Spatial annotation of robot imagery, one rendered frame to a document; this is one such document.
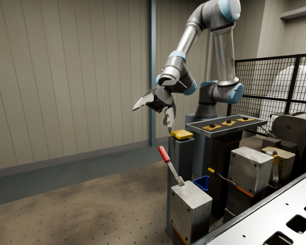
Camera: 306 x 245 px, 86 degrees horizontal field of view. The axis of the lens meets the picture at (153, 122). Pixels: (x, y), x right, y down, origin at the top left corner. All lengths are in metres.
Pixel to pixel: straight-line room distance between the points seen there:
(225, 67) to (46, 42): 2.41
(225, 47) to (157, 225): 0.92
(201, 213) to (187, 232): 0.06
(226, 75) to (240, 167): 0.54
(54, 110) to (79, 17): 1.39
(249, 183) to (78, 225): 0.74
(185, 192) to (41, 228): 0.72
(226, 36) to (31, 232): 1.27
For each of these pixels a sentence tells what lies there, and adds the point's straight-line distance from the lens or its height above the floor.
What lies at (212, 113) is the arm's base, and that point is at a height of 1.13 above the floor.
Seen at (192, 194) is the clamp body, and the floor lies 1.06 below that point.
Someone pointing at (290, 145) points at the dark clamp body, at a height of 1.08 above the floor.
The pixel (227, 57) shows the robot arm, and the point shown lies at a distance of 0.99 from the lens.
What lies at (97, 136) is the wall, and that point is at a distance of 3.03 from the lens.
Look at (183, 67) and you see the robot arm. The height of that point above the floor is 1.39.
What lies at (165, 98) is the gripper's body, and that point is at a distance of 0.59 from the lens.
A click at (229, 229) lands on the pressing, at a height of 1.00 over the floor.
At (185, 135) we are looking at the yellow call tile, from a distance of 0.59.
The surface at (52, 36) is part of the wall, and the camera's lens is 2.88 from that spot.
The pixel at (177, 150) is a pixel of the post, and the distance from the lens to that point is 0.59.
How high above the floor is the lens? 1.36
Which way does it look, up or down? 15 degrees down
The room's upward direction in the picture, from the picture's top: straight up
